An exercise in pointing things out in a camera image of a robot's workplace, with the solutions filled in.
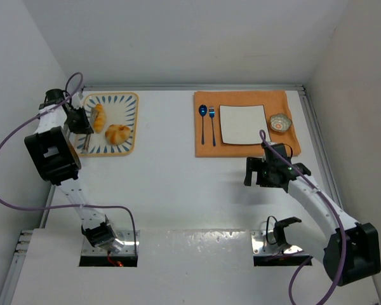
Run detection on metal tongs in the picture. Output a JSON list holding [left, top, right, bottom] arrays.
[[79, 106, 99, 155]]

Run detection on purple cable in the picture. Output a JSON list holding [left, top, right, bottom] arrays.
[[258, 129, 349, 305], [0, 72, 138, 255]]

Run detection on blue fork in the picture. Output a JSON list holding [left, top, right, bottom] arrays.
[[209, 106, 216, 147]]

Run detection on blue patterned rectangular tray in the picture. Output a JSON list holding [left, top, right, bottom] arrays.
[[74, 92, 139, 157]]

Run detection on orange croissant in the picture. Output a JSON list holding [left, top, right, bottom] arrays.
[[93, 104, 107, 133]]

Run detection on white front board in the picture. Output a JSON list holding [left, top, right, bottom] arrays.
[[11, 227, 381, 305]]

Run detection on round striped bread roll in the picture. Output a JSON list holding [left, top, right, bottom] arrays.
[[105, 125, 131, 146]]

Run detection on blue spoon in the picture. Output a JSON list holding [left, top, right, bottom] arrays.
[[198, 104, 208, 145]]

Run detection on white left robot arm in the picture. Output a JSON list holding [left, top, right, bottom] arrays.
[[24, 89, 124, 255]]

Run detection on orange cloth placemat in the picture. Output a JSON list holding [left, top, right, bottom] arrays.
[[194, 90, 292, 158]]

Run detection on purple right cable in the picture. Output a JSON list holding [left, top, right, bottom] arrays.
[[258, 129, 349, 305]]

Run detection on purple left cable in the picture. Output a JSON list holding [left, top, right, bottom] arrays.
[[0, 72, 138, 255]]

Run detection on small flower-shaped bowl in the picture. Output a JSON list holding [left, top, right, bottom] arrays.
[[269, 113, 292, 133]]

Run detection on white square plate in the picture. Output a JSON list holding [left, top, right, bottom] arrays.
[[219, 105, 271, 146]]

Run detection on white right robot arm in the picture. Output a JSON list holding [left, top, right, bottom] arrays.
[[244, 144, 381, 287]]

